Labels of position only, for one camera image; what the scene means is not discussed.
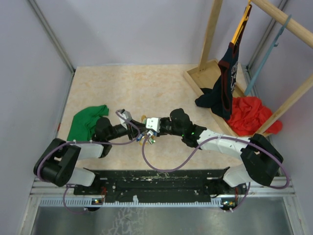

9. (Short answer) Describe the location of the blue clothes hanger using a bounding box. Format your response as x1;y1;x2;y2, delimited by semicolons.
244;15;292;96

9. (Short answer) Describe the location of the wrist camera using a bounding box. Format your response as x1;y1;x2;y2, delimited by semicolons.
145;117;161;133
116;109;132;128

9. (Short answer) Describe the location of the large metal keyring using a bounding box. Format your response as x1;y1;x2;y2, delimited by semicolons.
141;115;147;126

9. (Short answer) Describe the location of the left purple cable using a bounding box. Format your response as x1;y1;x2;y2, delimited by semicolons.
36;110;142;214

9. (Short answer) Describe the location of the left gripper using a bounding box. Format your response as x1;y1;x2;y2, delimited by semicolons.
107;118;148;141

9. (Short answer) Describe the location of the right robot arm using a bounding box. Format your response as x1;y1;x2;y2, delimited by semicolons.
158;108;283;194

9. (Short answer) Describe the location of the aluminium frame rail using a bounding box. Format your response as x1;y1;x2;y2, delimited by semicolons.
30;180;295;208

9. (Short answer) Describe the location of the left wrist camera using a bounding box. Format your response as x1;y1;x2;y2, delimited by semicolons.
116;109;132;128

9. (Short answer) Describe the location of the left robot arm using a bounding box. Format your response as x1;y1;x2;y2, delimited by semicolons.
33;117;146;194

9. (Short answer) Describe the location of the bunch of tagged keys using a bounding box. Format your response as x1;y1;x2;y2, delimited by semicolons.
136;131;157;145

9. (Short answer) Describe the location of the yellow clothes hanger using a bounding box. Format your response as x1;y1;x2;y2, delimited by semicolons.
231;0;251;45

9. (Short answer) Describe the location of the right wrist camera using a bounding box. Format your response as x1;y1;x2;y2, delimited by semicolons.
145;117;161;133

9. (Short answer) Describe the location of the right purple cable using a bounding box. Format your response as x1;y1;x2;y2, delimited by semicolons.
141;133;291;213

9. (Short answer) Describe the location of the green cloth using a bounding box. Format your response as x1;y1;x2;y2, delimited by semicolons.
67;105;109;141

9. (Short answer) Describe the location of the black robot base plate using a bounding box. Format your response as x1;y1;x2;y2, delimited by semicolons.
74;169;244;195

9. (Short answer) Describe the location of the red cloth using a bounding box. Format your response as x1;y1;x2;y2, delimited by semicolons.
226;96;272;136

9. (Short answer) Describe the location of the dark navy jersey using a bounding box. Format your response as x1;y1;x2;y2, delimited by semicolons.
195;41;245;120

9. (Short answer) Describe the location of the purple cable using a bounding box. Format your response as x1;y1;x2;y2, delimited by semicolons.
141;133;291;213
36;110;142;214

